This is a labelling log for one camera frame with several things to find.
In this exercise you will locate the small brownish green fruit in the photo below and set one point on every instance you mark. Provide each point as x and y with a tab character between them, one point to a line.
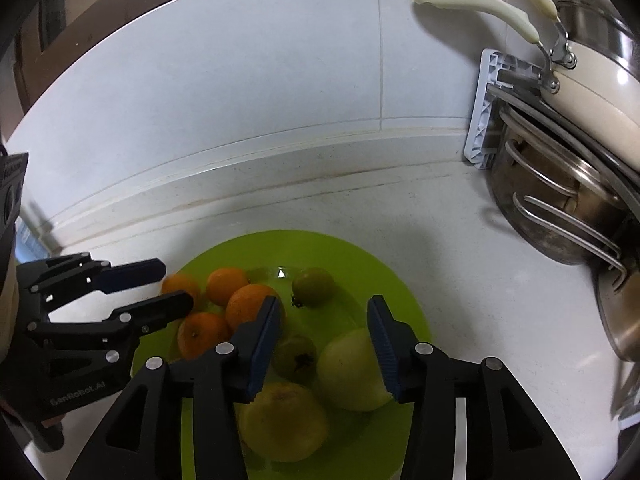
295	357

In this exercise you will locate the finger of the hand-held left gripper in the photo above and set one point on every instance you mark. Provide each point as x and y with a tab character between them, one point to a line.
165	307
135	276

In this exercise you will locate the small green fruit with stem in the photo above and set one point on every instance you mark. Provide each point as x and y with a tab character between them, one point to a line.
312	285

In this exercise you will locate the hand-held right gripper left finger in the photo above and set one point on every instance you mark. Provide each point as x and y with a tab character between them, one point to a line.
262	355

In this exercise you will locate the medium orange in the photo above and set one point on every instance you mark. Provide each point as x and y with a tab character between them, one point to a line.
202	335
227	284

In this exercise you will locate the small steel pot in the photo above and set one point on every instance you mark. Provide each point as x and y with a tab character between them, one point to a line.
622	320

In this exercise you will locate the green plate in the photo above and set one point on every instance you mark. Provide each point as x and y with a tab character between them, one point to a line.
350	265

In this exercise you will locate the large yellow-green citrus fruit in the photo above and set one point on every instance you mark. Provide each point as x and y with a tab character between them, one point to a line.
282	422

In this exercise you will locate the small orange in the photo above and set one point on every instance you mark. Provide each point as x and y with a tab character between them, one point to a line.
181	287

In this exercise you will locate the large orange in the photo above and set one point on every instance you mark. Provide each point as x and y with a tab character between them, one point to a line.
247	307

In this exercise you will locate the large steel pot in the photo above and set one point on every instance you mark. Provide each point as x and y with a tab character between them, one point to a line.
545	210

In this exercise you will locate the steel pots on rack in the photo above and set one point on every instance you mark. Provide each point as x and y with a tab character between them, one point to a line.
480	125

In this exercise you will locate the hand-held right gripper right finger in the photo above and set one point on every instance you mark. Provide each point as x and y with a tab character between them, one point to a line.
385	355

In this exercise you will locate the cream frying pan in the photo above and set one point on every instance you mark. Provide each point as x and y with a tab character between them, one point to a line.
595	105

